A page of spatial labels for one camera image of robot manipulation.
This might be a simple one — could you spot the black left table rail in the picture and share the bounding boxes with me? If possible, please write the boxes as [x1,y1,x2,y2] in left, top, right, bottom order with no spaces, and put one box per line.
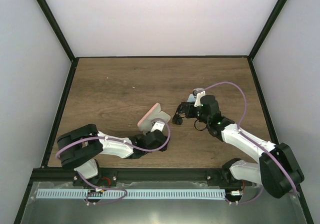
[40,58,79,168]

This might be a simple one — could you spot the metal front tray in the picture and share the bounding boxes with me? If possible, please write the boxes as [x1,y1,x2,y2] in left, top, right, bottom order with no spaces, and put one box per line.
[20,182,307,223]

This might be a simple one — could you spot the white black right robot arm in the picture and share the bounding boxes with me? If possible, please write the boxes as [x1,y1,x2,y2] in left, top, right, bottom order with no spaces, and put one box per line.
[172,95,305,198]

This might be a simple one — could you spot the black left frame post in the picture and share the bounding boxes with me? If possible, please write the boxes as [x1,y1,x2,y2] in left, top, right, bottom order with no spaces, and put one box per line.
[36,0,76,62]

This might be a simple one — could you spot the black front mounting rail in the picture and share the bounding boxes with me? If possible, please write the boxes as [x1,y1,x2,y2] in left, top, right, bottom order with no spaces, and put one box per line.
[30,167,242,187]

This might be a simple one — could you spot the light blue slotted cable duct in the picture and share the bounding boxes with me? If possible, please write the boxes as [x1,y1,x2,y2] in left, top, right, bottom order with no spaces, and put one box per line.
[36,188,226,200]

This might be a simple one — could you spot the black right table rail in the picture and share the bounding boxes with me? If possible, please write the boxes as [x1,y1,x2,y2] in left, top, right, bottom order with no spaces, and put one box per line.
[248,58,279,144]

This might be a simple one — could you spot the black sunglasses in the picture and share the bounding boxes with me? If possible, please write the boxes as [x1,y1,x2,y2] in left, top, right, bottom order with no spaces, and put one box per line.
[171,115,207,131]

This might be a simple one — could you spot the pink glasses case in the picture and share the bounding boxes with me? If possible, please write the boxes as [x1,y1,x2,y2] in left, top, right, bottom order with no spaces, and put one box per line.
[137,103,171,134]

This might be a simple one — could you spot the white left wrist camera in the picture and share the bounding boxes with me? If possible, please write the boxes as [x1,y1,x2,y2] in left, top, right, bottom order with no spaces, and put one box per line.
[150,120,165,132]

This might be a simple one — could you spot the light blue cleaning cloth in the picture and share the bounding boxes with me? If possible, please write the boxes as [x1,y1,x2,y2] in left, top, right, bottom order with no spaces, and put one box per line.
[187,94,197,102]

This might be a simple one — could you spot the black table rail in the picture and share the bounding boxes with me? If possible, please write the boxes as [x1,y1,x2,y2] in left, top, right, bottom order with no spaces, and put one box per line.
[40,58,79,168]
[248,58,279,144]

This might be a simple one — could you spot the black frame post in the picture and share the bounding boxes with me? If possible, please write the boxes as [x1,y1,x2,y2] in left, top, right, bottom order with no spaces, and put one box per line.
[248,0,288,61]
[36,0,76,62]

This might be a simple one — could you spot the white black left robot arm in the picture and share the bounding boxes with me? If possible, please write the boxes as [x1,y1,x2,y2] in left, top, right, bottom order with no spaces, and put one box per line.
[55,121,171,186]

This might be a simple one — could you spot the black right frame post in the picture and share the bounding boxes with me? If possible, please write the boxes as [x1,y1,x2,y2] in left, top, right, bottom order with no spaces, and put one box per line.
[248,0,288,61]

